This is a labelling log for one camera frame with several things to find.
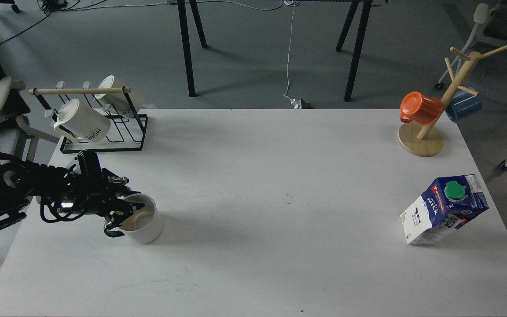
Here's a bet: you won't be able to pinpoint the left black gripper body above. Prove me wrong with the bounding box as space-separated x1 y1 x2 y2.
58 150 115 217

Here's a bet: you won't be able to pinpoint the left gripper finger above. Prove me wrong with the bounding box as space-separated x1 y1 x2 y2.
104 203 145 232
104 176 141 199

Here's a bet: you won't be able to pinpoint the white mug black handle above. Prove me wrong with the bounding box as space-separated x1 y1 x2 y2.
118 193 164 244

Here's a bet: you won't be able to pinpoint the blue white milk carton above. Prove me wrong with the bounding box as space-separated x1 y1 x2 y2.
400 174 489 245

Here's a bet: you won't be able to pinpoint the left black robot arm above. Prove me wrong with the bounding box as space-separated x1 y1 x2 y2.
0 150 144 237

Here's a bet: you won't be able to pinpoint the white HOME mug front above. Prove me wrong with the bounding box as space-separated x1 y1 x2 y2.
54 99 110 143

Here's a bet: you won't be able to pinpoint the white home mug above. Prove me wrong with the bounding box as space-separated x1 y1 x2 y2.
93 75 145 118
54 99 110 143

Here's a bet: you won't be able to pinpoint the white HOME mug rear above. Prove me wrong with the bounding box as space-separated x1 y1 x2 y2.
93 75 145 118

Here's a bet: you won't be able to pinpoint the black table legs left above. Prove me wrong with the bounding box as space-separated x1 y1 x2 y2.
176 0 208 98

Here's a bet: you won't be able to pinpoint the black table legs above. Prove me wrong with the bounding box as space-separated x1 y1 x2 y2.
335 0 373 103
176 0 208 98

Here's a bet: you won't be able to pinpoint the power strip on floor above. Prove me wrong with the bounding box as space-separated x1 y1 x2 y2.
290 98 312 110

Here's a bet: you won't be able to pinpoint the wooden mug tree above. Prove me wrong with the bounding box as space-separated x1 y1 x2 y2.
398 45 507 157

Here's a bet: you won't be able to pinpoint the orange mug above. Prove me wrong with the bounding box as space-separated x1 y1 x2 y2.
400 92 443 126

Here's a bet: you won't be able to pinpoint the black table legs right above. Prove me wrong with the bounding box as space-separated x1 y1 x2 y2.
335 0 373 103

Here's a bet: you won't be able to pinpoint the blue mug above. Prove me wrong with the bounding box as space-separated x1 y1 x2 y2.
445 92 483 122

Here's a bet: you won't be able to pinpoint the black wire mug rack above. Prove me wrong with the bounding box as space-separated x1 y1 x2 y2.
29 82 148 153

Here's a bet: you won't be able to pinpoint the white cable on floor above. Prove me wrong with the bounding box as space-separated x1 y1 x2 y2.
104 0 299 103

